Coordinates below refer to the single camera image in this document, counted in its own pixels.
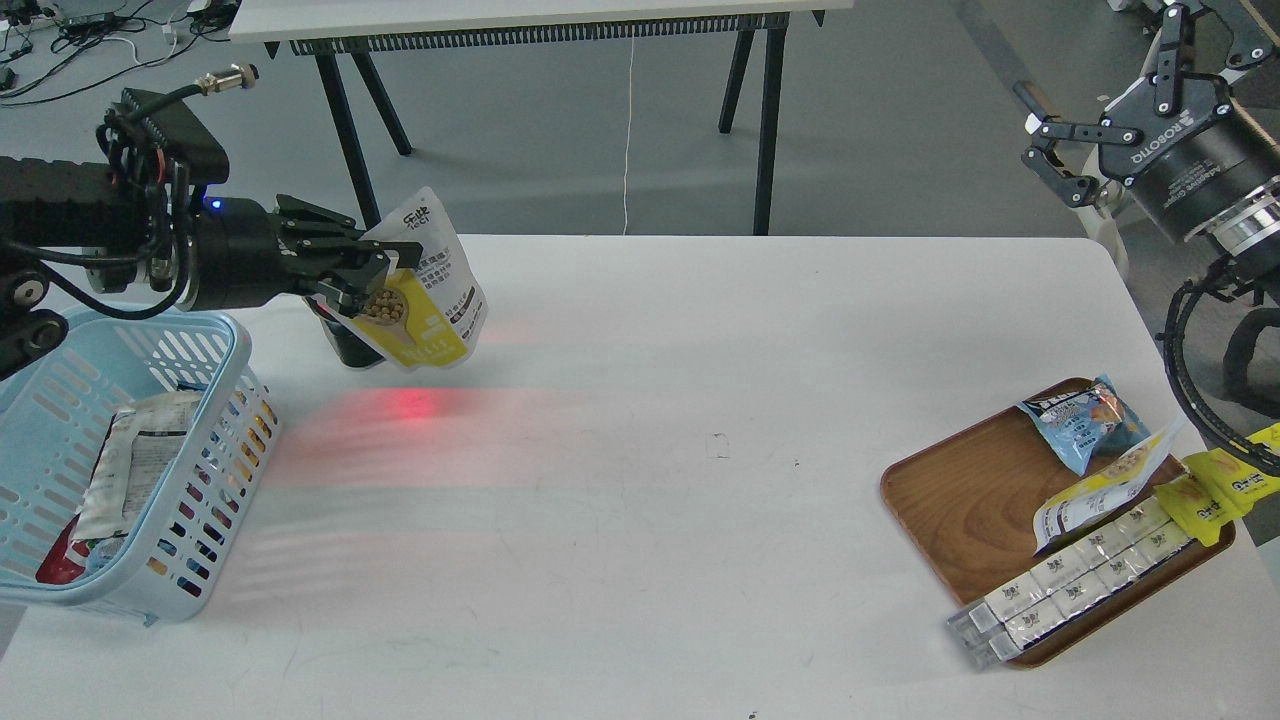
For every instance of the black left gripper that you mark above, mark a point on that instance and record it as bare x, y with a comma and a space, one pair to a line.
246, 255

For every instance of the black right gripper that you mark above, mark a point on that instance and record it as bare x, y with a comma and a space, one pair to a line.
1176, 140

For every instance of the yellow white bean snack pouch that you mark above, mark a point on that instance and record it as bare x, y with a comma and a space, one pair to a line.
431, 315

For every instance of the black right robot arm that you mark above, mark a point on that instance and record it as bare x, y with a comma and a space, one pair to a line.
1238, 272

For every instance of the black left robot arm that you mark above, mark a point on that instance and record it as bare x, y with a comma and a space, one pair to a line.
137, 234

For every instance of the white snack pouch in basket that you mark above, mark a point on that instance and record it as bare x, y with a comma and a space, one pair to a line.
143, 439

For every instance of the light blue plastic basket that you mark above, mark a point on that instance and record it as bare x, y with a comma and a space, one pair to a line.
56, 414

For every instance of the blue snack bag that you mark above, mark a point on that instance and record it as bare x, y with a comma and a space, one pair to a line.
1080, 424

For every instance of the yellow cartoon snack bag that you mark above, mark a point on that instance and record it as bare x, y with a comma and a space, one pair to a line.
1214, 490

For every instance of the red snack packet in basket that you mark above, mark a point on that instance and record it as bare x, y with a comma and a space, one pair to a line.
67, 559

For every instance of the silver snack bar upper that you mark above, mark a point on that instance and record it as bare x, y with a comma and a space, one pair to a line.
1076, 580

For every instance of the silver snack bar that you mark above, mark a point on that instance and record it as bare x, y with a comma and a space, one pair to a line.
995, 648
1076, 580

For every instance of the silver snack bar lower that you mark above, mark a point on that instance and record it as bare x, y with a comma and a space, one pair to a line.
995, 648

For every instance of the black barcode scanner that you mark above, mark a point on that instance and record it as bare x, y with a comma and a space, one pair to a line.
350, 349

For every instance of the white background table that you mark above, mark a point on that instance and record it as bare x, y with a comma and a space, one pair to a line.
325, 30

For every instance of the brown wooden tray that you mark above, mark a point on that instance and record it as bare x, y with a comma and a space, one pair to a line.
968, 502

